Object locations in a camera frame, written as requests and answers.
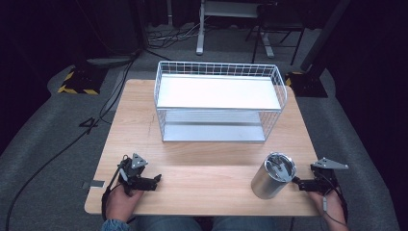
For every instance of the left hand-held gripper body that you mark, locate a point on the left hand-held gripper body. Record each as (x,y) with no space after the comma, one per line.
(132,170)

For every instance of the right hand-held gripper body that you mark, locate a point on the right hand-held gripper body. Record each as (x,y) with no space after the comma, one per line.
(327,174)

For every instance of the silver metal cup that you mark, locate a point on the silver metal cup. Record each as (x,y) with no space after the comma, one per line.
(272,178)

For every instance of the person's left hand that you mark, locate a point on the person's left hand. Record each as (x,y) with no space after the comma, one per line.
(121,202)

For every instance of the person's right hand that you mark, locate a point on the person's right hand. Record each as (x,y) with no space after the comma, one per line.
(332,208)

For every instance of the grey tape strip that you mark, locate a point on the grey tape strip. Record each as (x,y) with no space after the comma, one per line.
(97,184)

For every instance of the black yellow-striped stand base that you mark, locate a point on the black yellow-striped stand base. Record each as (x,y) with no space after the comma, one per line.
(306,85)
(81,80)

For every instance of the black chair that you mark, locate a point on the black chair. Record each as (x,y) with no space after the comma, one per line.
(279,22)

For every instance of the black slanted stand post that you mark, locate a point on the black slanted stand post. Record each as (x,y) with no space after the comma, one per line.
(324,35)

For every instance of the white desk frame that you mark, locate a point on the white desk frame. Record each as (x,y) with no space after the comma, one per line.
(205,19)

